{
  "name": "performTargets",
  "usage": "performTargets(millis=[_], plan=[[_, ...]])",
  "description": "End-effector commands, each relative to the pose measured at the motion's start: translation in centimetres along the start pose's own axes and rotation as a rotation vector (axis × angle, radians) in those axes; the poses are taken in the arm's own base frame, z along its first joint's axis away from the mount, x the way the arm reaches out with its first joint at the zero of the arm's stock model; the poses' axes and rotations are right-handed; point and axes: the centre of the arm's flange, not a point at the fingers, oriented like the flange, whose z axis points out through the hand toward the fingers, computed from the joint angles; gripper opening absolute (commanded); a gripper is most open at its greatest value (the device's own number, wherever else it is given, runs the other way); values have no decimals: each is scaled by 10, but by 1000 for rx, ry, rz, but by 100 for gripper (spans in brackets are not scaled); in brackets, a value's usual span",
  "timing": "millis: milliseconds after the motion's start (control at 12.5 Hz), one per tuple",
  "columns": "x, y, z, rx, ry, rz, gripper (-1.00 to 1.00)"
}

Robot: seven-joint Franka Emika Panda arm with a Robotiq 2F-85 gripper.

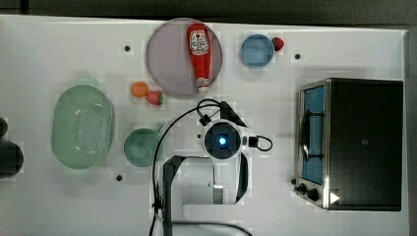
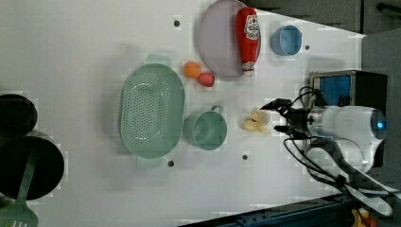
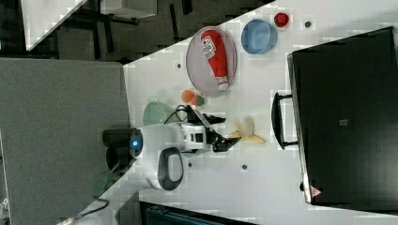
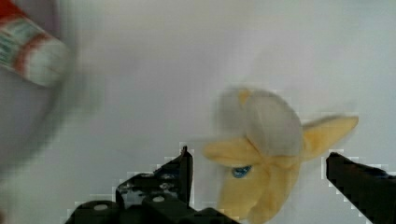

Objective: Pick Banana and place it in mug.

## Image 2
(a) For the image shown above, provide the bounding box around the yellow plush peeled banana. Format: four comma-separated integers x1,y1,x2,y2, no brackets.
242,110,270,134

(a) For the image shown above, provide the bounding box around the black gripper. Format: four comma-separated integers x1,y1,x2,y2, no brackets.
261,98,309,139

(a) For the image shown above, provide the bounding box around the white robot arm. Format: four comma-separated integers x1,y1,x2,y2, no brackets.
261,98,400,217

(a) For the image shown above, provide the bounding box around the red plush ketchup bottle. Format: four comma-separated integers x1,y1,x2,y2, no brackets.
235,7,260,77

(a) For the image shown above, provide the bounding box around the black toaster oven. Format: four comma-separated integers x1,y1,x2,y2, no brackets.
308,70,388,172

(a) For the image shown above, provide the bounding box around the black round pan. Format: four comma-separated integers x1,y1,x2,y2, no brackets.
0,94,38,138

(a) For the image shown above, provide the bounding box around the orange plush ball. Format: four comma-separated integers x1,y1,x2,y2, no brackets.
183,61,201,79

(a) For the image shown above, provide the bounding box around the green slotted spatula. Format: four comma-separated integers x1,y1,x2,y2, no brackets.
0,151,39,227

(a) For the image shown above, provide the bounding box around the green metal mug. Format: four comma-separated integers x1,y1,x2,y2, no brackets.
183,105,228,150

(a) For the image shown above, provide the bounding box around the green perforated colander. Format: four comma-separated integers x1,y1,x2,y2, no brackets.
119,54,185,167

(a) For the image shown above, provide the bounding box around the black round pot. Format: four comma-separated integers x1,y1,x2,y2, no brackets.
0,136,65,201

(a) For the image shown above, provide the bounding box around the grey round plate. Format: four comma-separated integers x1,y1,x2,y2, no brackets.
198,0,261,77

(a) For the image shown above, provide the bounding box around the light blue bowl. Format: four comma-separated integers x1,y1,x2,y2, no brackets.
271,26,303,56

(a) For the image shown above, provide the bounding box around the red plush strawberry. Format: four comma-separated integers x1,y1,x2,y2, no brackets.
197,73,215,87

